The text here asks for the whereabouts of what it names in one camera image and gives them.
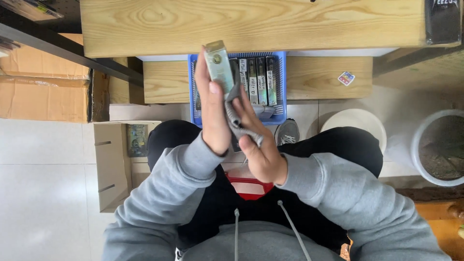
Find person's right hand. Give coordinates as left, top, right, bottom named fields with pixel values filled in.
left=232, top=87, right=289, bottom=186

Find person's left hand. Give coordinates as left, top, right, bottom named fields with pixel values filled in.
left=194, top=45, right=233, bottom=156

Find row of labelled cassette tapes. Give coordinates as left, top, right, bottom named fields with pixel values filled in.
left=195, top=56, right=278, bottom=111

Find wooden bench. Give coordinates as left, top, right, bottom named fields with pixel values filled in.
left=142, top=56, right=374, bottom=105

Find person's grey hoodie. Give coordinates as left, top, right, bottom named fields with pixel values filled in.
left=181, top=199, right=349, bottom=261

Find red-framed clear packet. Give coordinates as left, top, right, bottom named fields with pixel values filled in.
left=224, top=171, right=275, bottom=201

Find large closed cardboard box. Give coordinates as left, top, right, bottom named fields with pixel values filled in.
left=0, top=33, right=110, bottom=124

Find green cassette tape case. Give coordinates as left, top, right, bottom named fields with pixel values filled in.
left=202, top=40, right=236, bottom=95

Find white round container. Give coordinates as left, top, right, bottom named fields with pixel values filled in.
left=319, top=108, right=388, bottom=154

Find white plant pot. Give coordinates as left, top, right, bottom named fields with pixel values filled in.
left=410, top=109, right=464, bottom=188

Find orange wooden furniture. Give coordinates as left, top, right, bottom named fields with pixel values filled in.
left=414, top=200, right=464, bottom=261

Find open cardboard box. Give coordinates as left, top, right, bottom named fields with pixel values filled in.
left=93, top=120, right=162, bottom=214

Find cassette with yellow-green cover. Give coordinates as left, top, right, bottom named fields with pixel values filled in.
left=126, top=124, right=148, bottom=158

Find black printed package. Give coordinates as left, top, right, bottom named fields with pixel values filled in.
left=424, top=0, right=463, bottom=46

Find grey cleaning cloth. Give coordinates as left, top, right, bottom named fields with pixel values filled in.
left=223, top=83, right=265, bottom=149

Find blue plastic mesh basket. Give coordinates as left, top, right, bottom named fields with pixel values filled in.
left=188, top=51, right=288, bottom=128

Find pale grey item in basket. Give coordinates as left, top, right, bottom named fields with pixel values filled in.
left=254, top=104, right=277, bottom=121

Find person's black trousers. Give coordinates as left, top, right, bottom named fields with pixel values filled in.
left=146, top=119, right=384, bottom=254

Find black metal shelf rack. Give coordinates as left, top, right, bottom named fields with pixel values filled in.
left=0, top=0, right=144, bottom=88

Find small colourful card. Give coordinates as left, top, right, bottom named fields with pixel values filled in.
left=337, top=71, right=356, bottom=87

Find grey sneaker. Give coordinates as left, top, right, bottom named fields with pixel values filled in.
left=274, top=118, right=301, bottom=147

